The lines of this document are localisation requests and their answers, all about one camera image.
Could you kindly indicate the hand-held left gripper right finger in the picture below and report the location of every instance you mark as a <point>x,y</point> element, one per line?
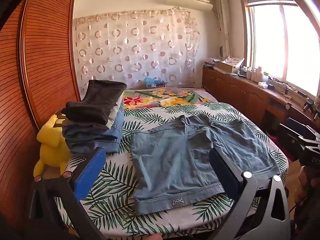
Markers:
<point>225,172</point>

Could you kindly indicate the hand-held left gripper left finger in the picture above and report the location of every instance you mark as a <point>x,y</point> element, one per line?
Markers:
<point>90,170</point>

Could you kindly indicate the light blue denim pants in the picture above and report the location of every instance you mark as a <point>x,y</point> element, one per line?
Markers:
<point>175,155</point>

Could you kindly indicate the folded black pants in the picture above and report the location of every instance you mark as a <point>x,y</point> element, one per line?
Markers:
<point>97,100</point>

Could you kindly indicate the person's right hand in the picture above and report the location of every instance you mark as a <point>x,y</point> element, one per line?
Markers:
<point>303,182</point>

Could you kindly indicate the bed with palm-leaf sheet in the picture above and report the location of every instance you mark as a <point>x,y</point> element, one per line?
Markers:
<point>117,180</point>

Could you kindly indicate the stack of folded clothes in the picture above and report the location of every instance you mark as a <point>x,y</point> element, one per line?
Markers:
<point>95,140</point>

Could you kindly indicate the yellow plush toy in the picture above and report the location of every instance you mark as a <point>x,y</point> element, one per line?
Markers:
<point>52,147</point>

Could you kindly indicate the folded grey garment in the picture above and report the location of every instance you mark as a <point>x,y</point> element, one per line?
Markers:
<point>115,113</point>

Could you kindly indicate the long wooden cabinet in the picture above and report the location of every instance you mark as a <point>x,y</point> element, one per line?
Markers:
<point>240,92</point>

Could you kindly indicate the floral blanket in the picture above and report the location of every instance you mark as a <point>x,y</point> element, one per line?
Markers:
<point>170,97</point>

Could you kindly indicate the white plastic bottles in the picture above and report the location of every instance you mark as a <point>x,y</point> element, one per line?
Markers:
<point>257,75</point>

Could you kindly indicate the cardboard box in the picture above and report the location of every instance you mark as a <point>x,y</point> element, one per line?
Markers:
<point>227,67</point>

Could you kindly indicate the blue toy at headboard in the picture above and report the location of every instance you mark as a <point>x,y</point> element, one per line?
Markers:
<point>151,82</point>

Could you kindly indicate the white papers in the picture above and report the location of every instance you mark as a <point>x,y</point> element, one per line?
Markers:
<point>235,60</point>

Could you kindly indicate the wooden louvered wardrobe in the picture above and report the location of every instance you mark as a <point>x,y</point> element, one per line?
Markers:
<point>40,55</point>

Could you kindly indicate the white window curtain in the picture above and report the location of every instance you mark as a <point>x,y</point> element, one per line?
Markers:
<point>222,20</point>

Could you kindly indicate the wooden frame window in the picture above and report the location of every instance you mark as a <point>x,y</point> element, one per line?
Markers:
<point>280,42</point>

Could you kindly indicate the circle pattern wall curtain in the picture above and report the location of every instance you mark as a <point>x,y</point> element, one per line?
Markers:
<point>140,47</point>

